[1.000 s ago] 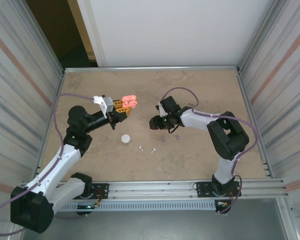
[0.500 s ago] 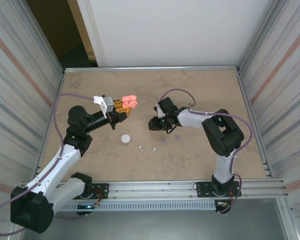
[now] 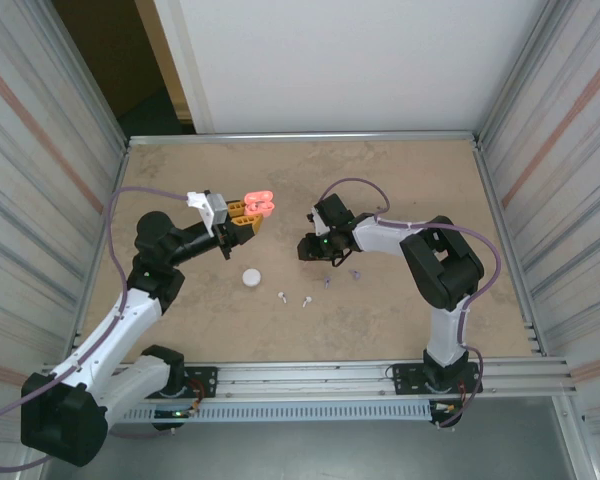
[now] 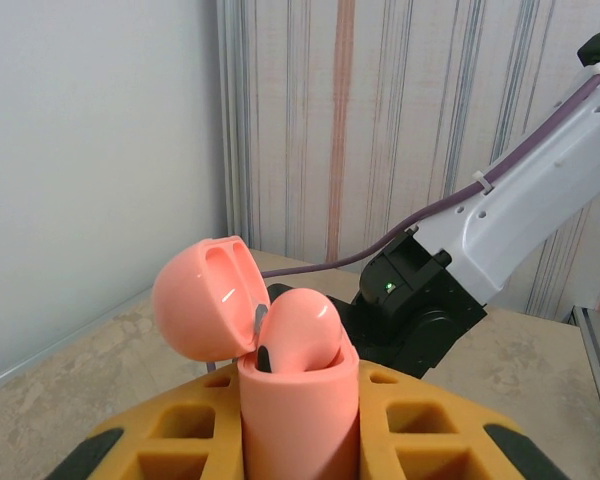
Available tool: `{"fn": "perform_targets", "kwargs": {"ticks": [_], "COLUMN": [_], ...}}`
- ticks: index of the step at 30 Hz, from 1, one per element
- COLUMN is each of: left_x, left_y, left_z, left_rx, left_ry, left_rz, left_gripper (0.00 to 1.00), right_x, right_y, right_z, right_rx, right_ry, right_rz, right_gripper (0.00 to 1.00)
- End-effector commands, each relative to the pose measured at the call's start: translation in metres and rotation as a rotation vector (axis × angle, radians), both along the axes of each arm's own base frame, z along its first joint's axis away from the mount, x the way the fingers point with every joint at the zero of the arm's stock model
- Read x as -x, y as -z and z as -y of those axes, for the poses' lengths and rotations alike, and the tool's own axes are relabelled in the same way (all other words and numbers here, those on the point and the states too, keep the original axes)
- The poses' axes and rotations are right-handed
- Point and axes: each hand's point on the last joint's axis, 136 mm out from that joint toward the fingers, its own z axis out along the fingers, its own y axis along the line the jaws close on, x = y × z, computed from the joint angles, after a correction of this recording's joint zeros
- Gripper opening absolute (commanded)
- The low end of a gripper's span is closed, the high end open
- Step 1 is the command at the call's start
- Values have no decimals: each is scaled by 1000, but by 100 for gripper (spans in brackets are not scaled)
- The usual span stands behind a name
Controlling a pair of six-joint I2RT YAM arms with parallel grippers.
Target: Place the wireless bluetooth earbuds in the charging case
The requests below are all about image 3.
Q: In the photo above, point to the pink earbud charging case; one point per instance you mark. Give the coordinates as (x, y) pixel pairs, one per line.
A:
(260, 202)

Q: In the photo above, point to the white earbud charging case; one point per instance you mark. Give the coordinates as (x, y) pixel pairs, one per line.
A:
(251, 277)

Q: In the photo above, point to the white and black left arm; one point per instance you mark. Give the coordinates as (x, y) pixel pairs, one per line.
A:
(140, 315)

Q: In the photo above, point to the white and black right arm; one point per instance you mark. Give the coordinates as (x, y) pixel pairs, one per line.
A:
(445, 270)

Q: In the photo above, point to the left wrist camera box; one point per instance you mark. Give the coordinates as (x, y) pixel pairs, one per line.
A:
(217, 210)

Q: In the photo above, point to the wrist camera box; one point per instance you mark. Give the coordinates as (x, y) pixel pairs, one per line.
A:
(320, 222)
(217, 210)

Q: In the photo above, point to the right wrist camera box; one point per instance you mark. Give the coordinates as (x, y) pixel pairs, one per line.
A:
(320, 222)

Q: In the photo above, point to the aluminium table side rail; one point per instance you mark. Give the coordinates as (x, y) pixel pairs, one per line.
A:
(122, 170)
(504, 225)

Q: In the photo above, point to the aluminium table edge rail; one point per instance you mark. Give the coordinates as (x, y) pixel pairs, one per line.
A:
(300, 136)

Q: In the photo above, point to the striped enclosure side panel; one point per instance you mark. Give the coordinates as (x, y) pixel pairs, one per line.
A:
(570, 150)
(30, 175)

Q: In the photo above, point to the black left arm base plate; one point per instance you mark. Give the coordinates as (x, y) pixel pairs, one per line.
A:
(205, 375)

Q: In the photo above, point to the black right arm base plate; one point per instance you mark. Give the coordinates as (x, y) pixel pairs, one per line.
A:
(405, 375)

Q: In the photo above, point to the white enclosure panel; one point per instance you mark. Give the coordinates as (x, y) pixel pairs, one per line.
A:
(330, 65)

